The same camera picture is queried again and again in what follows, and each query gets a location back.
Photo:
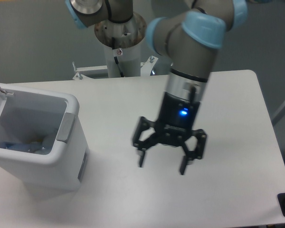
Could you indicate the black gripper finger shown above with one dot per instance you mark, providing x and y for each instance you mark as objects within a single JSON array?
[
  {"x": 196, "y": 153},
  {"x": 143, "y": 145}
]

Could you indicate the white pedestal base frame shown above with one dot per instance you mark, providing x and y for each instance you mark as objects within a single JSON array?
[{"x": 153, "y": 66}]

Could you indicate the crushed clear plastic bottle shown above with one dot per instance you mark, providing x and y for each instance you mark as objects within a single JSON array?
[{"x": 33, "y": 147}]

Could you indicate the white open trash can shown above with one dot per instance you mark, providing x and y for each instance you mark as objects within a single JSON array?
[{"x": 28, "y": 112}]

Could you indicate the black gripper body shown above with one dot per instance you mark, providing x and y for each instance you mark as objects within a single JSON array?
[{"x": 175, "y": 120}]

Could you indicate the clear plastic wrapper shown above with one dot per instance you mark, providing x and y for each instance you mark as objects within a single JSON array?
[{"x": 47, "y": 144}]

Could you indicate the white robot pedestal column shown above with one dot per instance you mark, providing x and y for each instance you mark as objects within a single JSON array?
[{"x": 122, "y": 41}]

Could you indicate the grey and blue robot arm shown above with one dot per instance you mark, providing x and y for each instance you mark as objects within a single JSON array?
[{"x": 191, "y": 40}]

